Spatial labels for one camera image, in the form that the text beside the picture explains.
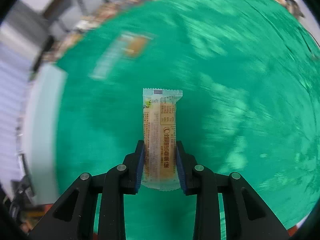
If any green patterned blanket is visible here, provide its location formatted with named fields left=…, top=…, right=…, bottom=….
left=54, top=0, right=320, bottom=240

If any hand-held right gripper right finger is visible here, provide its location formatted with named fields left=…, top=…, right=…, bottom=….
left=176, top=140, right=292, bottom=240

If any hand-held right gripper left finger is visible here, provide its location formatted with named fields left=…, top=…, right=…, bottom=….
left=29, top=140, right=145, bottom=240

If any white storage box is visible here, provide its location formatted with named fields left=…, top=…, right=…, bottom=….
left=21, top=64, right=68, bottom=204

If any clear bread packet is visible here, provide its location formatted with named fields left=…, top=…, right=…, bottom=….
left=89, top=31, right=153, bottom=81

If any white sheer curtain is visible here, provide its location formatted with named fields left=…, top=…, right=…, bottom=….
left=0, top=40, right=33, bottom=200

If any long clear biscuit packet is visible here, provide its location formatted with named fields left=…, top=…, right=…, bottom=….
left=141, top=88, right=183, bottom=192

